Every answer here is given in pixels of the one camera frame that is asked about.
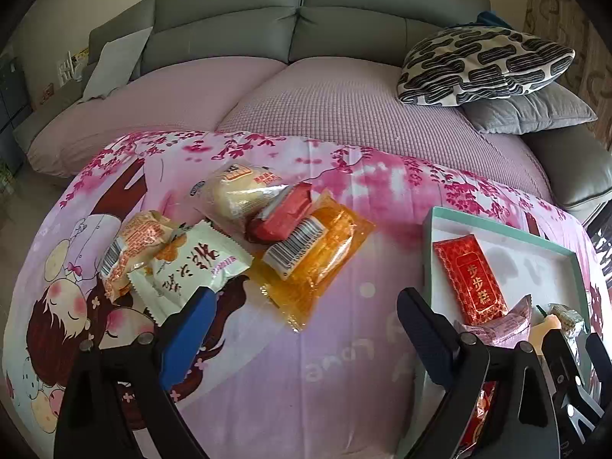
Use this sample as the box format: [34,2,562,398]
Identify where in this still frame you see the clear packet with green edges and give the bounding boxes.
[547,303,585,340]

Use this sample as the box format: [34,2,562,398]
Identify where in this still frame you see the pale green snack packet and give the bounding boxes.
[127,220,254,321]

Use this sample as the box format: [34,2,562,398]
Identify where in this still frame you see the black white patterned pillow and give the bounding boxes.
[397,26,576,107]

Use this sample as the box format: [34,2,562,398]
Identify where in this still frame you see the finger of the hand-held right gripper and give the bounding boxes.
[541,330,605,422]
[586,332,612,393]

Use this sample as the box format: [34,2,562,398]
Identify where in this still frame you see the grey sofa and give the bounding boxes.
[12,0,612,223]

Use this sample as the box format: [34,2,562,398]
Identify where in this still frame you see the pink snack packet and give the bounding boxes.
[454,296,532,350]

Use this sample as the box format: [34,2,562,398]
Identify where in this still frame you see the red white biscuit packet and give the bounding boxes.
[246,182,319,244]

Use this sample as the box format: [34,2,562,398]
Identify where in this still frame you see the white book rack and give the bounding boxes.
[57,48,91,87]

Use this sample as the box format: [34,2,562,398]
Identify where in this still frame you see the bread bun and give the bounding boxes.
[187,160,292,225]

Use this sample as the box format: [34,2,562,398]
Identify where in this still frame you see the patterned beige curtain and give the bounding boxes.
[523,0,612,135]

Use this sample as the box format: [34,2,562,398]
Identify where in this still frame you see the long red gold packet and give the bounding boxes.
[433,234,510,326]

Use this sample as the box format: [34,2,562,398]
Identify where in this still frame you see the orange cake packet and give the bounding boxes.
[249,190,376,333]

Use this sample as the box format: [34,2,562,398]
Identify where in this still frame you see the grey pillow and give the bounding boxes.
[461,83,598,135]

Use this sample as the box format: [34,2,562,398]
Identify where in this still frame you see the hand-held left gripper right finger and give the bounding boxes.
[397,288,560,459]

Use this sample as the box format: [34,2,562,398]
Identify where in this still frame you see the dark grey cabinet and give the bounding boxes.
[0,55,34,173]

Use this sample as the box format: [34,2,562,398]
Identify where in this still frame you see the blue cloth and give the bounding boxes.
[475,10,514,29]

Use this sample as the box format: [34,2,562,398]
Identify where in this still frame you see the teal cardboard box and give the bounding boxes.
[421,207,598,459]

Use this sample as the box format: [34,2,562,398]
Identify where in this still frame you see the red cartoon snack packet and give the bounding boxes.
[459,380,500,455]

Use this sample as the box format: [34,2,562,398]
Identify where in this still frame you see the pink sofa cover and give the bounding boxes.
[26,55,555,202]

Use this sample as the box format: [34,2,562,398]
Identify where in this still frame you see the light grey cushion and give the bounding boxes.
[79,26,153,103]

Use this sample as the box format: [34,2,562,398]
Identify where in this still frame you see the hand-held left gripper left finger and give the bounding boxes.
[52,286,218,459]

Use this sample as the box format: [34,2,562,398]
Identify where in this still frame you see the yellow snack packet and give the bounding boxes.
[533,313,562,359]

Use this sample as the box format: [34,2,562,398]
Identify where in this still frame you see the orange white pastry packet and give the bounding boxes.
[99,209,175,303]

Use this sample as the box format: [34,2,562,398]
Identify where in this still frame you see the pink printed blanket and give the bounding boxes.
[2,130,612,459]

